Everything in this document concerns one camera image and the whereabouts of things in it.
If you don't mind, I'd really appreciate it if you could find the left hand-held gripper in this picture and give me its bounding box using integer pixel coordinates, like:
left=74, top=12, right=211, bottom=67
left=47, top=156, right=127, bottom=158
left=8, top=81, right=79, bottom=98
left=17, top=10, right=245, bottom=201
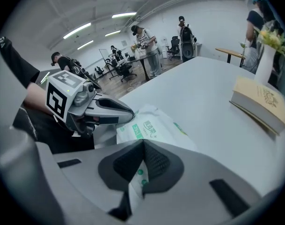
left=44, top=70, right=136, bottom=138

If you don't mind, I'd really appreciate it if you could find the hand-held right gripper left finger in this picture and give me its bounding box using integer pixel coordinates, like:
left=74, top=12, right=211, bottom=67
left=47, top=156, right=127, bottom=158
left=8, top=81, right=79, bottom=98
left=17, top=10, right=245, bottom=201
left=36, top=140, right=145, bottom=225

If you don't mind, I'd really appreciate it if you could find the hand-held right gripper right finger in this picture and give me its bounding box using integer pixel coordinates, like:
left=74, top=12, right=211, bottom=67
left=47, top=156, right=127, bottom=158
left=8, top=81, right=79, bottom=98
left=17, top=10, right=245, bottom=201
left=132, top=140, right=263, bottom=225

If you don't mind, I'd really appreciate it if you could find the white wet wipe pack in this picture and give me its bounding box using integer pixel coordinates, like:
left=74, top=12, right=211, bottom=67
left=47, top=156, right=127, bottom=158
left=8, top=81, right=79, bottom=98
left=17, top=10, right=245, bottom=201
left=116, top=104, right=199, bottom=211

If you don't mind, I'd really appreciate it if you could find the person's left forearm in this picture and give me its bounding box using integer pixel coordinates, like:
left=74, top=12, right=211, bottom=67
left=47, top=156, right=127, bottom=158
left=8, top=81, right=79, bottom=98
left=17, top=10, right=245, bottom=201
left=22, top=82, right=54, bottom=116

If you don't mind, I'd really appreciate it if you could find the whiteboard on stand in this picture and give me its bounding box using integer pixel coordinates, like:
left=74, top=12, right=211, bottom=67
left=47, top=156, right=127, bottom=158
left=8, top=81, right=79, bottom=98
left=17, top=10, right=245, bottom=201
left=98, top=48, right=117, bottom=80

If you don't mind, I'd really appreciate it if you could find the round black table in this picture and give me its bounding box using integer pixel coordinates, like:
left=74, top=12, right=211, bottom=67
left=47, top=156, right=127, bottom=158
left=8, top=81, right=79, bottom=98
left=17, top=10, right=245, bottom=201
left=130, top=50, right=162, bottom=82

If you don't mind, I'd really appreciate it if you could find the grey table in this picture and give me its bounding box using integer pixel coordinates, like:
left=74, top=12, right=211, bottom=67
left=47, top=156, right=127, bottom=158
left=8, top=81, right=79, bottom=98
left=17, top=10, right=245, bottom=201
left=92, top=56, right=285, bottom=197

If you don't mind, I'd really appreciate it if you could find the white water dispenser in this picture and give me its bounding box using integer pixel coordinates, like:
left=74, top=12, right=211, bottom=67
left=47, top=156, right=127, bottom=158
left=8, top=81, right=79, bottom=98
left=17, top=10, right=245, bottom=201
left=161, top=37, right=170, bottom=56

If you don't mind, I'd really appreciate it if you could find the ceiling tube light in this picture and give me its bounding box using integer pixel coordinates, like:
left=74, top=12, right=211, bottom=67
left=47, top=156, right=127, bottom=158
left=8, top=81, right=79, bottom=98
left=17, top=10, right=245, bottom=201
left=77, top=40, right=95, bottom=51
left=62, top=22, right=92, bottom=40
left=111, top=12, right=138, bottom=19
left=104, top=30, right=122, bottom=38

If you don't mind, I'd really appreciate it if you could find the tan book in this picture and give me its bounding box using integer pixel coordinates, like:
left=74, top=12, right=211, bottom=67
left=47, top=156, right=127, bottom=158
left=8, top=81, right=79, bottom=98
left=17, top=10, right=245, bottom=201
left=229, top=75, right=285, bottom=136

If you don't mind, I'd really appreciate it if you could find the white desk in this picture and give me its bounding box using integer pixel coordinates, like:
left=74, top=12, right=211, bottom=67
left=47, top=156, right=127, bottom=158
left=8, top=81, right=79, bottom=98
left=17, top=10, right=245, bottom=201
left=177, top=43, right=203, bottom=61

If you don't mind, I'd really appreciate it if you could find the person's black printed shirt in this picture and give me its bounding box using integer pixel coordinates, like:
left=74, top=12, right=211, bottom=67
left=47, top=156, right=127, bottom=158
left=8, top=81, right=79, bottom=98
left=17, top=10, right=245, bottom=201
left=0, top=36, right=95, bottom=155

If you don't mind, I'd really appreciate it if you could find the round wooden table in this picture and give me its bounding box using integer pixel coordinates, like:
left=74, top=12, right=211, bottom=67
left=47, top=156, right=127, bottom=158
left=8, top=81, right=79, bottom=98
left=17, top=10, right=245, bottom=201
left=215, top=47, right=247, bottom=68

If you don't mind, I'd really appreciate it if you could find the white vase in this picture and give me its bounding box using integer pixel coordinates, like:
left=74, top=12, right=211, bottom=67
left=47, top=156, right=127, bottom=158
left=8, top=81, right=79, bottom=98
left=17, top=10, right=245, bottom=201
left=254, top=43, right=277, bottom=87

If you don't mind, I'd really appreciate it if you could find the yellow flower bouquet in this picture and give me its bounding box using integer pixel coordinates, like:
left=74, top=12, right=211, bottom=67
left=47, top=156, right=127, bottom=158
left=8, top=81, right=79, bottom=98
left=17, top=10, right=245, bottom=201
left=256, top=23, right=285, bottom=59

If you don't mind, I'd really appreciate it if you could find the white cable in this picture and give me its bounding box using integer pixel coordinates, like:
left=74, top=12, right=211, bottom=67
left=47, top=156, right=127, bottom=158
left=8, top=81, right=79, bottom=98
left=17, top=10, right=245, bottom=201
left=127, top=79, right=142, bottom=90

